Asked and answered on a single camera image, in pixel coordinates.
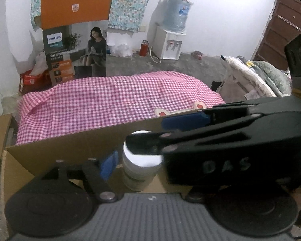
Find grey blanket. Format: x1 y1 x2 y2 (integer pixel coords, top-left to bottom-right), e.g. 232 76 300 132
251 60 293 97

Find brown cardboard box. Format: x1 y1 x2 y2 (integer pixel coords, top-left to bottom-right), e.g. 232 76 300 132
0 107 301 240

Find white cable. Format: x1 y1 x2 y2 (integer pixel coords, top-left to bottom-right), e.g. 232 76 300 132
150 46 161 64

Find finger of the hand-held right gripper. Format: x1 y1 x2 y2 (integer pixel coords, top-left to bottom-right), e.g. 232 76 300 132
125 120 262 156
161 101 263 132

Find red package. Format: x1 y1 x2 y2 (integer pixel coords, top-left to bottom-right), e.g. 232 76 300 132
19 70 52 94

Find dark object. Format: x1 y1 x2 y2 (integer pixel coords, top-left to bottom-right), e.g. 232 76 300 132
211 80 225 92

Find pink checked tablecloth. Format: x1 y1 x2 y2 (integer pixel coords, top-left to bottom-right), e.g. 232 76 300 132
16 71 226 146

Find white plastic bag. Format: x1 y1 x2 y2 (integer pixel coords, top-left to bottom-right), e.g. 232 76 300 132
110 43 133 58

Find floral wall cloth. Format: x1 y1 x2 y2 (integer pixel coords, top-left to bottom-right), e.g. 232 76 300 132
30 0 163 32

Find large orange printed carton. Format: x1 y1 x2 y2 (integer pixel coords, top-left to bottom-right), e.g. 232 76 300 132
40 0 115 86

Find blue water jug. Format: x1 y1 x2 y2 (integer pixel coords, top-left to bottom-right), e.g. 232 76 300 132
163 0 193 34

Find white water dispenser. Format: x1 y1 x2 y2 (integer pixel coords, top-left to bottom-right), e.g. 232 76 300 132
153 26 183 60

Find white plastic bottle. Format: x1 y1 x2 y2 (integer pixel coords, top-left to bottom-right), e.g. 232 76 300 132
122 130 164 192

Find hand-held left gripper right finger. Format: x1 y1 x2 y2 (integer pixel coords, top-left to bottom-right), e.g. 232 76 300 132
186 184 208 204

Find brown door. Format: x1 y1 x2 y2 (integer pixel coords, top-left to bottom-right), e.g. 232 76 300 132
253 0 301 72

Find metal hook rack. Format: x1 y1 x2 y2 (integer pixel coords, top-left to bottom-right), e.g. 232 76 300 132
277 15 301 32

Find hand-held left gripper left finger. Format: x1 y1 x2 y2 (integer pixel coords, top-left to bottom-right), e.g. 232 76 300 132
41 150 119 204

